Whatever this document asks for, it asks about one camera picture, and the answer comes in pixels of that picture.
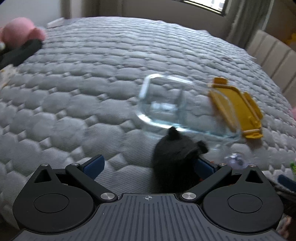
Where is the black plush cat toy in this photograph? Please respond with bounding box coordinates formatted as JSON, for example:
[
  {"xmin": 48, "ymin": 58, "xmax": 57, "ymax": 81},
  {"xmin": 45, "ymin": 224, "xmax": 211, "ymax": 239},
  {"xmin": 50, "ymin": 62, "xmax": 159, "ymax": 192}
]
[{"xmin": 152, "ymin": 126, "xmax": 209, "ymax": 194}]

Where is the yellow plastic container lid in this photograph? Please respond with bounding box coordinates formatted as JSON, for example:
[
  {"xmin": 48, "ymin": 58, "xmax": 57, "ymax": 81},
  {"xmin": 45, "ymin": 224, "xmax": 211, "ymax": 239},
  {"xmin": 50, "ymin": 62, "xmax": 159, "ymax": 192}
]
[{"xmin": 208, "ymin": 77, "xmax": 263, "ymax": 140}]

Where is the clear glass food container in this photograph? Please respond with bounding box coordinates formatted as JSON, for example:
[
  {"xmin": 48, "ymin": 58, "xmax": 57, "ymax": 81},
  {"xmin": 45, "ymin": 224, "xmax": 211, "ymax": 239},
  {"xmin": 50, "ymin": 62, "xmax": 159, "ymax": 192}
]
[{"xmin": 136, "ymin": 73, "xmax": 241, "ymax": 142}]

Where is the purple toy figure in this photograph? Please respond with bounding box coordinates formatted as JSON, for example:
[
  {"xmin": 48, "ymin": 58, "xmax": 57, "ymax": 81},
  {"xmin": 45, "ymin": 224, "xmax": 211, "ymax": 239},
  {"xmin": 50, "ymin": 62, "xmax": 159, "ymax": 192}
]
[{"xmin": 224, "ymin": 153, "xmax": 245, "ymax": 169}]

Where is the green toy figure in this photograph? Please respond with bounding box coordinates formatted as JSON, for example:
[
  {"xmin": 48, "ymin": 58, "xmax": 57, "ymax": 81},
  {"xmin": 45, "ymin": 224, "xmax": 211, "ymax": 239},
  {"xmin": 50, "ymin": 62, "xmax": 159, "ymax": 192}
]
[{"xmin": 290, "ymin": 162, "xmax": 296, "ymax": 175}]

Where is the pink pillow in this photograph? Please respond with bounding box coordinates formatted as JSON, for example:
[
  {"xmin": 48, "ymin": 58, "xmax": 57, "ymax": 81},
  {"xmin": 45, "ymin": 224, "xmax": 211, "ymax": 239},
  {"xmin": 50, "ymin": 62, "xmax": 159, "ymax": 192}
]
[{"xmin": 292, "ymin": 107, "xmax": 296, "ymax": 120}]

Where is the grey quilted mattress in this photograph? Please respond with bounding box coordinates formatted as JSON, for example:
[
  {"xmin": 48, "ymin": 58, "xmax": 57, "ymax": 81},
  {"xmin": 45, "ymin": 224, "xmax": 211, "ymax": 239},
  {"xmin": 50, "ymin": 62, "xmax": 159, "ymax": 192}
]
[{"xmin": 1, "ymin": 17, "xmax": 295, "ymax": 227}]

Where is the floral white blanket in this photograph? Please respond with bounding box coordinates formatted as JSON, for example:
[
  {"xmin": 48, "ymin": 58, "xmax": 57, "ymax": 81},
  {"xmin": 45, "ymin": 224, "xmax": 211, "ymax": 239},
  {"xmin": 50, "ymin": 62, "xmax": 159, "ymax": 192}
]
[{"xmin": 0, "ymin": 64, "xmax": 17, "ymax": 88}]

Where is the black cloth on bed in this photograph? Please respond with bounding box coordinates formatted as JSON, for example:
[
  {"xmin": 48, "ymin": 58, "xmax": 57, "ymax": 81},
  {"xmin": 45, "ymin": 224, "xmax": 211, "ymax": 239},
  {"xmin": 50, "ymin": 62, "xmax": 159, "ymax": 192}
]
[{"xmin": 0, "ymin": 39, "xmax": 43, "ymax": 69}]

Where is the pink plush toy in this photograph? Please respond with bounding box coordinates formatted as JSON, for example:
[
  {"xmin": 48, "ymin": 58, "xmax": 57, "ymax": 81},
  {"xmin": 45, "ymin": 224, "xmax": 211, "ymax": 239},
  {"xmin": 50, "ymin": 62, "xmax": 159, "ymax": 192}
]
[{"xmin": 1, "ymin": 17, "xmax": 46, "ymax": 49}]

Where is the grey window curtain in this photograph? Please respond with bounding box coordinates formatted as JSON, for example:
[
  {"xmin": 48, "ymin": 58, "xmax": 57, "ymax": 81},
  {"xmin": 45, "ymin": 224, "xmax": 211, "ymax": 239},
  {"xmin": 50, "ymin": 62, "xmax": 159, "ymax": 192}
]
[{"xmin": 226, "ymin": 0, "xmax": 272, "ymax": 49}]

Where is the barred window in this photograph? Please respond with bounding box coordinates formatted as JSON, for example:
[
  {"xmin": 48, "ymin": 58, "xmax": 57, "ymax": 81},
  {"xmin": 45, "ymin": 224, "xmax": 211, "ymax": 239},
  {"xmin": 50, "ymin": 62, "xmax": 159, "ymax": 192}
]
[{"xmin": 181, "ymin": 0, "xmax": 229, "ymax": 16}]

